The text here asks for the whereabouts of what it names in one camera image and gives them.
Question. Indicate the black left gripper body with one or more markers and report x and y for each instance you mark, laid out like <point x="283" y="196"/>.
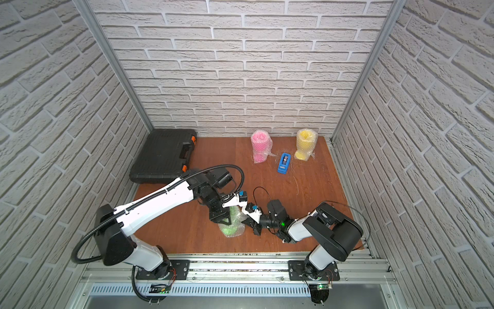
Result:
<point x="219" y="210"/>

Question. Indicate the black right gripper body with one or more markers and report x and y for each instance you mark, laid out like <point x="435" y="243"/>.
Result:
<point x="265" y="221"/>

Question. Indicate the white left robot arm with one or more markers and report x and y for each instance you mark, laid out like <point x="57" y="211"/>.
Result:
<point x="113" y="240"/>

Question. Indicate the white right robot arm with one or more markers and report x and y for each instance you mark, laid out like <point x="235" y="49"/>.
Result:
<point x="336" y="234"/>

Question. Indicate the blue tape dispenser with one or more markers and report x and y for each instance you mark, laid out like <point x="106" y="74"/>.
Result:
<point x="284" y="163"/>

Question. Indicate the black plastic tool case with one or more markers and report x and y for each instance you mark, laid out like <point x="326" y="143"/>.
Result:
<point x="164" y="156"/>

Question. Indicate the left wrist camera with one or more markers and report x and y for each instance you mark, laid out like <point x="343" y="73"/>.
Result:
<point x="219" y="178"/>

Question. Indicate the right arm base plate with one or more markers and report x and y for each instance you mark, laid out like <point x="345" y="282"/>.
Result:
<point x="313" y="271"/>

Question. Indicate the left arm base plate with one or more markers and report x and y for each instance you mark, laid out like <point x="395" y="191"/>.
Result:
<point x="168" y="270"/>

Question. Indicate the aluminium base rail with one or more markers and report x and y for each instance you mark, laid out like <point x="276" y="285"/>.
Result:
<point x="257" y="275"/>

